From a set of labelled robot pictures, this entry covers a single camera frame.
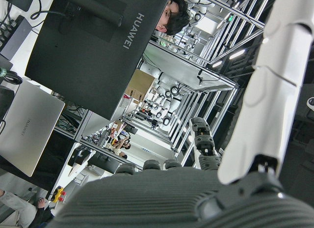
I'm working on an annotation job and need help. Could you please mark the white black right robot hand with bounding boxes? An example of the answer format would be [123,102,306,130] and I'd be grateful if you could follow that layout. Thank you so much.
[46,0,314,228]

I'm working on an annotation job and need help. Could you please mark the seated people in background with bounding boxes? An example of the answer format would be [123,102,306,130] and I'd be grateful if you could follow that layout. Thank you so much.
[111,136,132,156]

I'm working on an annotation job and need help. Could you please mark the yellow emergency stop box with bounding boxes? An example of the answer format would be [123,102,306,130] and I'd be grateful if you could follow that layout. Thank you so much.
[50,185,67,203]

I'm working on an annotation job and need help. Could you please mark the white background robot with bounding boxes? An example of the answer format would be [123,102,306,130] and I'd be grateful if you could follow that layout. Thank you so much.
[139,63,183,130]

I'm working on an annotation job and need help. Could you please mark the brown cardboard box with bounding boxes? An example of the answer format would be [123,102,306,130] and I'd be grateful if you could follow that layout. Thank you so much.
[125,68,155,101]

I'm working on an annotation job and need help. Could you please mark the person in grey clothes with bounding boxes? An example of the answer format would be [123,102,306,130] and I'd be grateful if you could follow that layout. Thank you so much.
[0,188,54,228]

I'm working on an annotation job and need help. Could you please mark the silver Huawei laptop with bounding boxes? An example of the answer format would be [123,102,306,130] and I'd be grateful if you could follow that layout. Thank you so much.
[0,80,66,177]

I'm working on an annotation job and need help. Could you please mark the black Huawei monitor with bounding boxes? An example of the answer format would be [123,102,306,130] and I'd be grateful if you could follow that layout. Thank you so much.
[24,0,172,122]

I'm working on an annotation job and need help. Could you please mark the dark-haired person head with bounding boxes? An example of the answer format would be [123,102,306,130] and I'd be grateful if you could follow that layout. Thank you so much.
[156,0,192,36]

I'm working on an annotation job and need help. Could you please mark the dark flat docking box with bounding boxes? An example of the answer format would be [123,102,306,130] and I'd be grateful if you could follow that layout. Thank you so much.
[0,15,34,61]

